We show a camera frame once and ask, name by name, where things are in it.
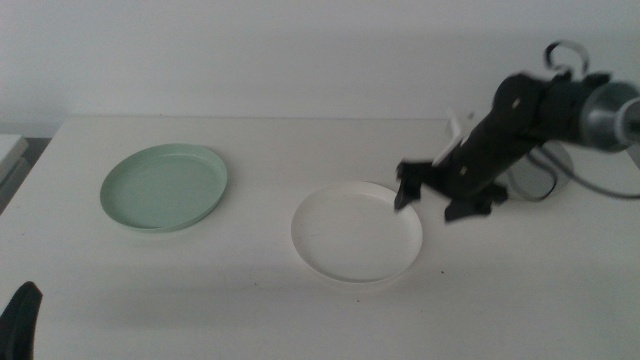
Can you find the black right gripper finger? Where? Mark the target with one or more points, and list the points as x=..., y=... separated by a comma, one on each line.
x=410, y=180
x=475, y=204

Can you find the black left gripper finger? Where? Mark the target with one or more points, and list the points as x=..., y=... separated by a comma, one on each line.
x=20, y=325

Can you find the grey shallow bowl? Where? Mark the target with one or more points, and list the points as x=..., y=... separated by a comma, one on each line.
x=535, y=182

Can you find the mint green shallow bowl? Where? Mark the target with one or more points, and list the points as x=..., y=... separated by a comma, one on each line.
x=162, y=187

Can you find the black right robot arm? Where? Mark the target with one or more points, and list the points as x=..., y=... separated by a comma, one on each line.
x=560, y=107

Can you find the white shallow bowl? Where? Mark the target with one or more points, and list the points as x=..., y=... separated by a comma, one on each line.
x=350, y=235

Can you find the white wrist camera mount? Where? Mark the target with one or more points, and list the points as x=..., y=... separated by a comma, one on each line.
x=455, y=132

